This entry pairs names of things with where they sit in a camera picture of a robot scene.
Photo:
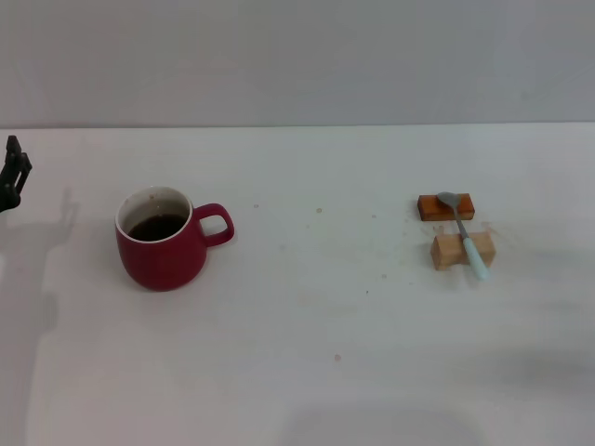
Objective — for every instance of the orange wooden block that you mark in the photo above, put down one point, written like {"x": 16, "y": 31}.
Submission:
{"x": 430, "y": 209}

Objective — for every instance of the light wooden spoon rest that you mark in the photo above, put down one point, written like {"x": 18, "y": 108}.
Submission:
{"x": 446, "y": 253}

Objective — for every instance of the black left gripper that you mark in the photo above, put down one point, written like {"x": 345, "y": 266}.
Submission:
{"x": 8, "y": 199}

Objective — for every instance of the red ceramic coffee cup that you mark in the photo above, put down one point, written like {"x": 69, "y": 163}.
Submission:
{"x": 160, "y": 260}

